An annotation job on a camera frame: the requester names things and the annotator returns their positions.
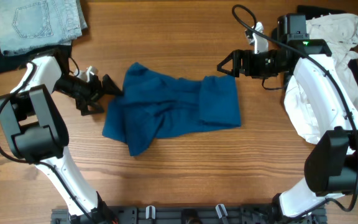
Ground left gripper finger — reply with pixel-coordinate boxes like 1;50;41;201
102;74;124;96
76;99;104;116

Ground dark blue polo shirt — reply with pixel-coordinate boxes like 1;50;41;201
102;63;241;156

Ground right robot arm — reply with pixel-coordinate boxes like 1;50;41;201
226;14;358;223

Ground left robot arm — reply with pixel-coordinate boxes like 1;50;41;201
0;48;123;223

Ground black garment under white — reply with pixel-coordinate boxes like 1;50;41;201
272;4;358;103

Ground white crumpled garment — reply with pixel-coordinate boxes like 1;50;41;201
283;13;358;144

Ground light blue denim jeans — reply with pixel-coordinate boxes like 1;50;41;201
0;0;88;57

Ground left black cable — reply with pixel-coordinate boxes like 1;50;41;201
0;60;93;223

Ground black cable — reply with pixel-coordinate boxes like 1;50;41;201
231;4;358;215
0;60;93;223

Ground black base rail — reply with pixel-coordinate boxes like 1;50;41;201
50;203;328;224

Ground right black cable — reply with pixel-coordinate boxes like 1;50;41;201
231;4;358;215

